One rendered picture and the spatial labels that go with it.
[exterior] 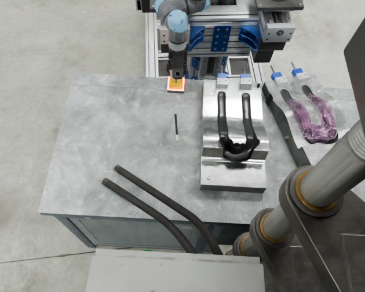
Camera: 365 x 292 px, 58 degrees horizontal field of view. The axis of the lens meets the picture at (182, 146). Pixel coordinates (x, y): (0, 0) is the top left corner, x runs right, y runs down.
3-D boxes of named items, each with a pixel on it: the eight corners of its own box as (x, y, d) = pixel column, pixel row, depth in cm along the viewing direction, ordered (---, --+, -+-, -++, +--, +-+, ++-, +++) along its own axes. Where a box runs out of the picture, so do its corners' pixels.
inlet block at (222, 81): (215, 69, 156) (216, 61, 152) (225, 69, 156) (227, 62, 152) (215, 91, 150) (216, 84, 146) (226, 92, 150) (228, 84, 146)
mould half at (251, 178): (201, 91, 158) (204, 72, 146) (255, 94, 158) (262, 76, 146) (199, 189, 134) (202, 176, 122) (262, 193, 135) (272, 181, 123)
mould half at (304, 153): (261, 88, 160) (267, 73, 150) (310, 79, 164) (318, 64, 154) (304, 182, 138) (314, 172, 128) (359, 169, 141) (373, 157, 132)
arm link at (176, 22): (182, 5, 127) (192, 19, 124) (181, 27, 137) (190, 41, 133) (163, 10, 125) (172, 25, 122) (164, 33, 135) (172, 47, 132)
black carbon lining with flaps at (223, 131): (215, 93, 149) (218, 80, 141) (251, 95, 149) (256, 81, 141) (216, 163, 133) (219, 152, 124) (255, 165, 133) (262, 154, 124)
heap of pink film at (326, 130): (280, 99, 150) (286, 88, 143) (316, 92, 153) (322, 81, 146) (304, 148, 138) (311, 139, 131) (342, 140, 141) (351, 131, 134)
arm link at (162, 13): (177, 6, 141) (188, 22, 137) (153, 13, 138) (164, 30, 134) (177, -11, 134) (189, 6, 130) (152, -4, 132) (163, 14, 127)
